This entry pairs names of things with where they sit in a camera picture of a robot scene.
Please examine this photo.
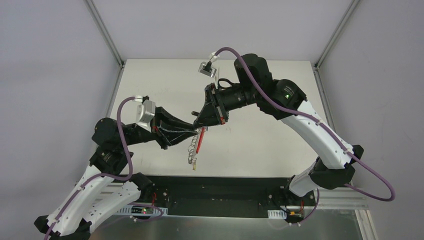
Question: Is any red keyring holder with rings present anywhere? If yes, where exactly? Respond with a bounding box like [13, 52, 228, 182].
[187, 127, 208, 171]

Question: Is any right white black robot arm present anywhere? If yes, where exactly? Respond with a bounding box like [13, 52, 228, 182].
[193, 53, 364, 205]

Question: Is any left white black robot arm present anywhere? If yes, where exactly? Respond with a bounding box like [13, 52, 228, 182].
[34, 102, 198, 240]

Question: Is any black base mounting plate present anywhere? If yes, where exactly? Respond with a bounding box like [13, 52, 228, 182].
[135, 175, 319, 219]

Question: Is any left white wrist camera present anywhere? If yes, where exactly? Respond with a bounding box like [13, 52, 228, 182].
[133, 95, 156, 133]

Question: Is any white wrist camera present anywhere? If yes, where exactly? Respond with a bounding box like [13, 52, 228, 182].
[133, 95, 156, 133]
[198, 61, 219, 88]

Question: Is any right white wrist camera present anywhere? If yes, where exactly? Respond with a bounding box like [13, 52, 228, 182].
[198, 61, 219, 88]

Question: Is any left white cable duct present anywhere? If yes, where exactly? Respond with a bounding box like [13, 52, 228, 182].
[114, 205, 168, 217]

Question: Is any white cable duct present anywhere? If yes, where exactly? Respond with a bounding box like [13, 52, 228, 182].
[267, 209, 287, 220]
[114, 205, 168, 217]

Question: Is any right white cable duct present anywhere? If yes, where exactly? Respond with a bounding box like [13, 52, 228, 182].
[267, 209, 287, 220]

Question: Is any left metal frame post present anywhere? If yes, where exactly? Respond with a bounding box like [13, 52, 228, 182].
[83, 0, 125, 69]

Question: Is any metal frame post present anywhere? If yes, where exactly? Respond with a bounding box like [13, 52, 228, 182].
[314, 0, 362, 71]
[83, 0, 125, 69]

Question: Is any right metal frame post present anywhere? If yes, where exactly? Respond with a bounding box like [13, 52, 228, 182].
[314, 0, 362, 71]

